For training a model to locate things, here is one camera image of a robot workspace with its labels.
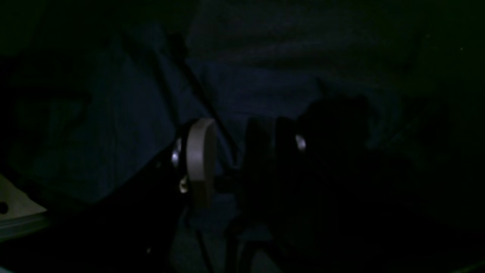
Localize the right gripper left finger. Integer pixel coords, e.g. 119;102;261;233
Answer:
171;119;217;209

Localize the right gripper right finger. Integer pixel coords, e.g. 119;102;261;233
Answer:
242;118;308;228

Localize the dark navy t-shirt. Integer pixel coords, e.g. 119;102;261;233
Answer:
1;0;441;204

